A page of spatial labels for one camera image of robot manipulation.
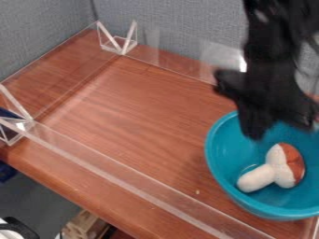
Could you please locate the blue plastic bowl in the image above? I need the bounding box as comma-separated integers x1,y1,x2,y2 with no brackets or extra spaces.
205,112,319,221

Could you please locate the clear acrylic back barrier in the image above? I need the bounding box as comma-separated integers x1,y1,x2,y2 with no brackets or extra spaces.
97,20,319,117

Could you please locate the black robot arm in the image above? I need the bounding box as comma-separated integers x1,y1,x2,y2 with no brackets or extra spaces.
214,0,319,140

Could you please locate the wooden crate below table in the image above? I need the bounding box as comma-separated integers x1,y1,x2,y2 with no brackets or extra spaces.
63,210,110,239

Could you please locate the clear acrylic barrier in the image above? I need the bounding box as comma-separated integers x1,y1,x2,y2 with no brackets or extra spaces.
0,21,102,122
0,118,274,239
97,20,319,117

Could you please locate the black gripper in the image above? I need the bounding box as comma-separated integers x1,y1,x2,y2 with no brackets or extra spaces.
214,57,319,140

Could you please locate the clear acrylic front barrier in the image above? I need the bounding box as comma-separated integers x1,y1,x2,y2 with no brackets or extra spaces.
0,118,274,239

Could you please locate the white brown toy mushroom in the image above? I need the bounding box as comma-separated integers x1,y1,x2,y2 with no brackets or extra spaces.
237,142,306,193

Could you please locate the clear acrylic left barrier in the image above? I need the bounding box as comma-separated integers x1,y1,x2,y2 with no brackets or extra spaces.
0,21,102,122

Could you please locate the black white device below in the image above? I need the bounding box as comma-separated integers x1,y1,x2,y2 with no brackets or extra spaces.
0,217,40,239

